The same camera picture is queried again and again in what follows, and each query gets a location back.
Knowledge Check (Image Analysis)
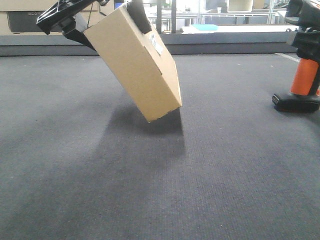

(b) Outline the orange black barcode scanner gun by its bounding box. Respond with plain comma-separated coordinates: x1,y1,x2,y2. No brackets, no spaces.
272,0,320,113

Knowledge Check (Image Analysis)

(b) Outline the white table with blue sheet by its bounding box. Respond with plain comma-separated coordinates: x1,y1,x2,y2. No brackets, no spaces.
182,24,299,34

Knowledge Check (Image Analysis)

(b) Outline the grey conveyor end rail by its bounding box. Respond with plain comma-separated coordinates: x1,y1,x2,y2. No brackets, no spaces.
0,32,296,57

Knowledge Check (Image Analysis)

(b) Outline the brown cardboard package box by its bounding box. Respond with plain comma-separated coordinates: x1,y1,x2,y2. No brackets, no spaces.
84,4,182,122

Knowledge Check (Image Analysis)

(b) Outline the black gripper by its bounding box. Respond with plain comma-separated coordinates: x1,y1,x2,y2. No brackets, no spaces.
36,0,152,51

